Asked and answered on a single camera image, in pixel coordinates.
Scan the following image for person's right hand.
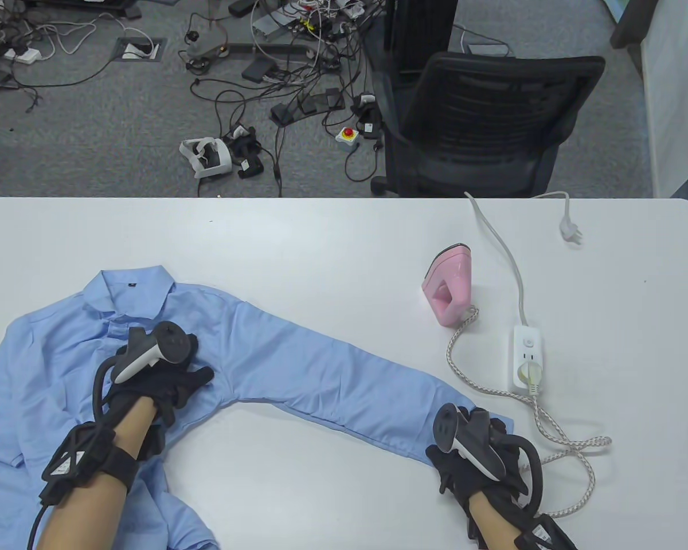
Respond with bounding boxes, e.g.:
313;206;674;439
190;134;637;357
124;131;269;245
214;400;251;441
426;417;533;540

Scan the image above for person's left hand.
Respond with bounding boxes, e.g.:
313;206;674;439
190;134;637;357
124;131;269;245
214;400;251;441
103;335;215;460

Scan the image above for black and white controller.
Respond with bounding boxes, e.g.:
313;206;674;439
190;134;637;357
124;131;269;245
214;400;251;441
93;321;199;427
434;403;545;510

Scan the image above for light blue long-sleeve shirt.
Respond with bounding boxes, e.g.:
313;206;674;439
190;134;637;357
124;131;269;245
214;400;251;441
0;265;515;550

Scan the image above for white braided iron cord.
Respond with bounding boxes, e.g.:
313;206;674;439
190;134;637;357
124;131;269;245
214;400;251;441
447;307;613;519

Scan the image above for pink electric iron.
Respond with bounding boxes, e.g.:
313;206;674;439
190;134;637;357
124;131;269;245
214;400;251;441
421;243;473;327

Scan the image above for person's left forearm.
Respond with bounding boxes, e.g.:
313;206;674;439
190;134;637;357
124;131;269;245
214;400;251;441
37;395;158;550

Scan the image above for white table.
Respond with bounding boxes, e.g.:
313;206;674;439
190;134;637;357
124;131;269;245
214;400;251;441
0;197;688;550

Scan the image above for white VR headset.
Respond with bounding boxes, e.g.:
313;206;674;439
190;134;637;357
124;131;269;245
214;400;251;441
179;137;233;179

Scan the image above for white black handheld scanner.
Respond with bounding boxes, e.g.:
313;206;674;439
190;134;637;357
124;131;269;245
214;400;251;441
353;93;382;140

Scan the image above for grey floor socket box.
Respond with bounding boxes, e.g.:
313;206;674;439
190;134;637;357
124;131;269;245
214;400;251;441
113;38;167;62

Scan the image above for grey desk leg base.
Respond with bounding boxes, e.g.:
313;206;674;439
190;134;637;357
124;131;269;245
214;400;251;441
185;27;317;62

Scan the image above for black mesh office chair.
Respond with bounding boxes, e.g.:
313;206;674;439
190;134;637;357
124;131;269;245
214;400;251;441
371;52;607;198

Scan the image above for silver aluminium profile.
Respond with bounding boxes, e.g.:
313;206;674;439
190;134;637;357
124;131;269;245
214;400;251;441
251;11;307;42

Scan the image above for black desk foot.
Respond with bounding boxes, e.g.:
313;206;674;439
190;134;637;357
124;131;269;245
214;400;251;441
23;0;144;21

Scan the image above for black computer tower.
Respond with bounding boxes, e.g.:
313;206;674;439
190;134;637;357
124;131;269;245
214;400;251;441
383;0;458;78

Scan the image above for white partition panel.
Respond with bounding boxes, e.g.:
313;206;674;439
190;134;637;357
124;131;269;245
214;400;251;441
642;0;688;198

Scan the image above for dark grey panel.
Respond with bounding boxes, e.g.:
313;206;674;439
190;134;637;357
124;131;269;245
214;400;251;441
610;0;660;49

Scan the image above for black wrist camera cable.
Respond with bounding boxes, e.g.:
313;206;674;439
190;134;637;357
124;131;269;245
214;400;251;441
28;500;53;550

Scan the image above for grey power strip cable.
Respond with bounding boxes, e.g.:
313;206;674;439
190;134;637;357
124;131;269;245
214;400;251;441
464;191;584;328

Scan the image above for tangle of floor cables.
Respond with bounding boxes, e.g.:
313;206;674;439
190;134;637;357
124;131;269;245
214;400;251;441
0;0;388;198

